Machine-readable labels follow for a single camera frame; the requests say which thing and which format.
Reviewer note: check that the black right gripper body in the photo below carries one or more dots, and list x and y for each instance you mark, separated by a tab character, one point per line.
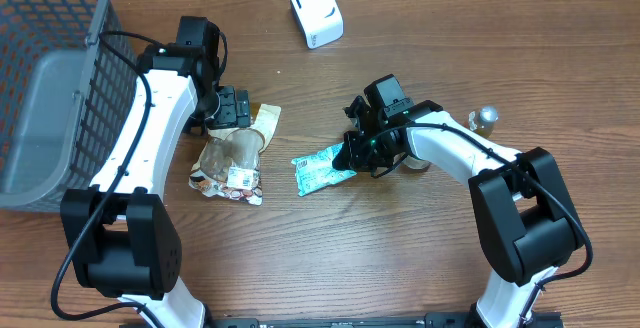
374	153

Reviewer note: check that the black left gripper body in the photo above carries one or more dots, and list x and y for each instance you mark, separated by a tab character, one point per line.
217	109

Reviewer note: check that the green white can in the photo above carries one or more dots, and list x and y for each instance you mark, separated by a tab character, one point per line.
416	164

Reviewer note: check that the brown white snack bag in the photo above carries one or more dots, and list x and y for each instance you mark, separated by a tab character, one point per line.
229	164

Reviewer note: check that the mint green tissue pack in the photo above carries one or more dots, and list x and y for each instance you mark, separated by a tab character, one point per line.
315	172

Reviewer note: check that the yellow drink bottle grey cap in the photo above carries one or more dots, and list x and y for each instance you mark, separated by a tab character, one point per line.
483	120

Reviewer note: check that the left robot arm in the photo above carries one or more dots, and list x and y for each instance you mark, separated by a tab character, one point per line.
124	250

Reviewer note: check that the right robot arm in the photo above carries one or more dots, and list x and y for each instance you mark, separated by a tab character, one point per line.
528	227

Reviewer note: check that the white barcode scanner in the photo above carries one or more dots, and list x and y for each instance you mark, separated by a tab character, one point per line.
320	21

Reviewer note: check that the dark grey plastic basket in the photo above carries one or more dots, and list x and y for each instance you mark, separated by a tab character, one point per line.
66	91

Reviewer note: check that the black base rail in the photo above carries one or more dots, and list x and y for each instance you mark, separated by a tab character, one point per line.
340	322

